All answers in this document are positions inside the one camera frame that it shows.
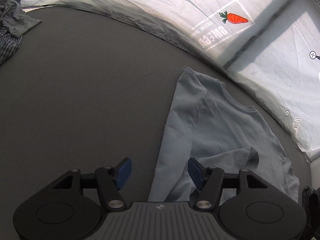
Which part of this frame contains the grey crumpled garment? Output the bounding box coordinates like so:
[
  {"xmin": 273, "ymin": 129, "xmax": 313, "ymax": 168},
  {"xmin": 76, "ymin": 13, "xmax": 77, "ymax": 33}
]
[{"xmin": 1, "ymin": 0, "xmax": 42, "ymax": 38}]

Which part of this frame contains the light blue graphic t-shirt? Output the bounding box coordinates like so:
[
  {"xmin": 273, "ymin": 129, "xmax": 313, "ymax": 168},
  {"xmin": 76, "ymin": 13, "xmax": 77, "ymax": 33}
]
[{"xmin": 148, "ymin": 67, "xmax": 299, "ymax": 202}]

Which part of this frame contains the blue plaid shirt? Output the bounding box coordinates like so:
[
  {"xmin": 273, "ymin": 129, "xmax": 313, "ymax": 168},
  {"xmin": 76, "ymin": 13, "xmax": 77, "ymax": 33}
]
[{"xmin": 0, "ymin": 28, "xmax": 22, "ymax": 66}]

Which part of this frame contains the dark folded clothes stack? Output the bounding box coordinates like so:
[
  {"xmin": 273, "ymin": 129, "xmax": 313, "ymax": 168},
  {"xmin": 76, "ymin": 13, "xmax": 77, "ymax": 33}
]
[{"xmin": 300, "ymin": 186, "xmax": 320, "ymax": 240}]

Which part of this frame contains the white printed window sheet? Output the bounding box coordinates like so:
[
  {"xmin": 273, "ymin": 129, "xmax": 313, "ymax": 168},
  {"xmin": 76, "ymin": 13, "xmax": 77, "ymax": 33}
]
[{"xmin": 22, "ymin": 0, "xmax": 319, "ymax": 160}]

